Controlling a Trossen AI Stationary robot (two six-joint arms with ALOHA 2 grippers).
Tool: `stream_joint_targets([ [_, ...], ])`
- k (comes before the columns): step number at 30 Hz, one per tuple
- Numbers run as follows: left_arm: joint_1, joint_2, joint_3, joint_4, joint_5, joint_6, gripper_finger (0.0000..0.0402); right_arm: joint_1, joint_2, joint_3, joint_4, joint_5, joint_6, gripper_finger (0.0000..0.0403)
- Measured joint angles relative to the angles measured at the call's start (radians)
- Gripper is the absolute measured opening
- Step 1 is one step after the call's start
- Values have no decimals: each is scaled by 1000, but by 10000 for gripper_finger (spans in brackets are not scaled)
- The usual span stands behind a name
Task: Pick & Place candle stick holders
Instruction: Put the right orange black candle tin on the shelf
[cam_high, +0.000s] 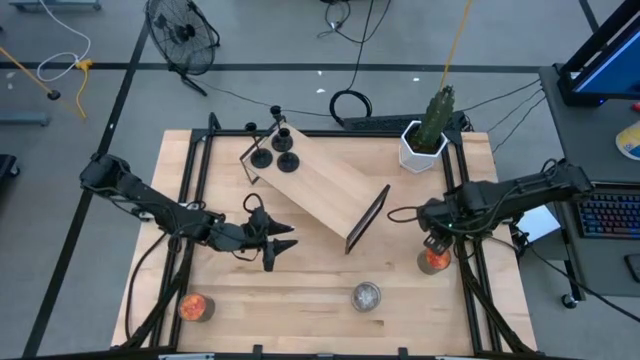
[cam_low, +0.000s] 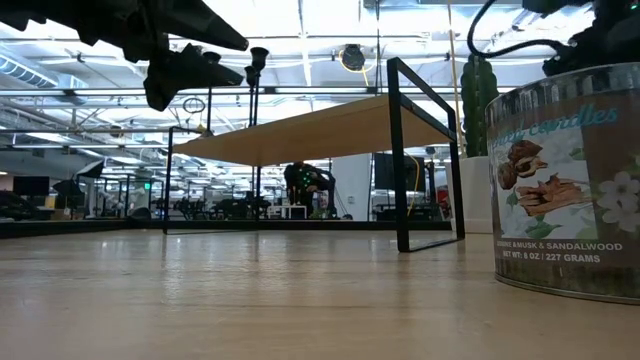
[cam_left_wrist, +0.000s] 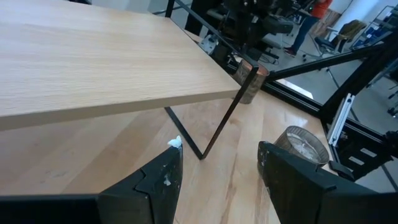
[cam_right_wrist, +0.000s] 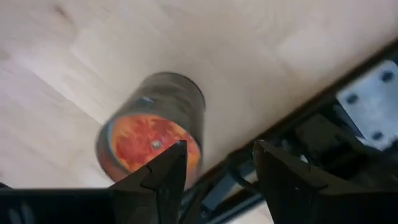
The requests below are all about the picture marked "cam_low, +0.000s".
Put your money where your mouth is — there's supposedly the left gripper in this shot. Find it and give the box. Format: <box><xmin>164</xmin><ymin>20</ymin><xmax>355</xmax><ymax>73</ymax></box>
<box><xmin>0</xmin><ymin>0</ymin><xmax>250</xmax><ymax>113</ymax></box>

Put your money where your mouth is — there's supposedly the black candlestick holder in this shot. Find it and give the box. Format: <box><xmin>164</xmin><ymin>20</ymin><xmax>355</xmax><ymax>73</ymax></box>
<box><xmin>249</xmin><ymin>46</ymin><xmax>270</xmax><ymax>127</ymax></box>
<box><xmin>202</xmin><ymin>50</ymin><xmax>223</xmax><ymax>137</ymax></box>
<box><xmin>243</xmin><ymin>64</ymin><xmax>259</xmax><ymax>129</ymax></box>

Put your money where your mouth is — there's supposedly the candle tin with floral label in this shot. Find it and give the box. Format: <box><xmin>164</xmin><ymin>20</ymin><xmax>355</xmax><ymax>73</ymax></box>
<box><xmin>484</xmin><ymin>62</ymin><xmax>640</xmax><ymax>306</ymax></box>

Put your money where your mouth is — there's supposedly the black studio softbox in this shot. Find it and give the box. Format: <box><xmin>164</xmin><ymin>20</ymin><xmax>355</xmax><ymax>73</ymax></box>
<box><xmin>74</xmin><ymin>159</ymin><xmax>106</xmax><ymax>180</ymax></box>
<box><xmin>52</xmin><ymin>178</ymin><xmax>85</xmax><ymax>197</ymax></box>

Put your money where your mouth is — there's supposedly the background robot with green lights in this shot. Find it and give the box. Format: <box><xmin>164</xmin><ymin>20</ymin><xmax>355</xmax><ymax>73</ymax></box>
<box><xmin>283</xmin><ymin>161</ymin><xmax>337</xmax><ymax>220</ymax></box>

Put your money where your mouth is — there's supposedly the white low table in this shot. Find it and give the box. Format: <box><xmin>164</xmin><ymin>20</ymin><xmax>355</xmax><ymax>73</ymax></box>
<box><xmin>266</xmin><ymin>204</ymin><xmax>309</xmax><ymax>220</ymax></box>

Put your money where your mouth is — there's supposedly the black background monitor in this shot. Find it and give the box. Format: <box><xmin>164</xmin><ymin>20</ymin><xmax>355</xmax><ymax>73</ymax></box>
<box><xmin>12</xmin><ymin>175</ymin><xmax>51</xmax><ymax>197</ymax></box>

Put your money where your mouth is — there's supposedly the green cactus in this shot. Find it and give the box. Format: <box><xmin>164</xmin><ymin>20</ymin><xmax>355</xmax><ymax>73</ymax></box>
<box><xmin>459</xmin><ymin>52</ymin><xmax>500</xmax><ymax>159</ymax></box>

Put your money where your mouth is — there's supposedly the white planter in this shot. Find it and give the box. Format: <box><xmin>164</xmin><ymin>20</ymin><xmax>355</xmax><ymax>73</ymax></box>
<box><xmin>443</xmin><ymin>155</ymin><xmax>494</xmax><ymax>235</ymax></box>

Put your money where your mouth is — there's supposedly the wooden shelf riser black frame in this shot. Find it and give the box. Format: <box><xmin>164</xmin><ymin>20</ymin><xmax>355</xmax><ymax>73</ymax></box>
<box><xmin>162</xmin><ymin>56</ymin><xmax>466</xmax><ymax>254</ymax></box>

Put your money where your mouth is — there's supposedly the hanging black cable reel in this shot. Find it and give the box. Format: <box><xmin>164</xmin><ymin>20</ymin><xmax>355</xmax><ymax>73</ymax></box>
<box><xmin>339</xmin><ymin>43</ymin><xmax>367</xmax><ymax>73</ymax></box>

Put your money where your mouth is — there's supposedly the black aluminium rig frame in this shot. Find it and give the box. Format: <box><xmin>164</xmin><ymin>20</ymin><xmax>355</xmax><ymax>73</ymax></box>
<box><xmin>0</xmin><ymin>218</ymin><xmax>454</xmax><ymax>240</ymax></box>

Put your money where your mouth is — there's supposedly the black wall screen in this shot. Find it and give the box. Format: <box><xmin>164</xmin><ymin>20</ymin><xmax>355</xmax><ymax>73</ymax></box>
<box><xmin>373</xmin><ymin>152</ymin><xmax>426</xmax><ymax>192</ymax></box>

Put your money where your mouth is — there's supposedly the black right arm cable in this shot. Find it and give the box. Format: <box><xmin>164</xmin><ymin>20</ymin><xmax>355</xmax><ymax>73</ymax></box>
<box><xmin>467</xmin><ymin>0</ymin><xmax>569</xmax><ymax>60</ymax></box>

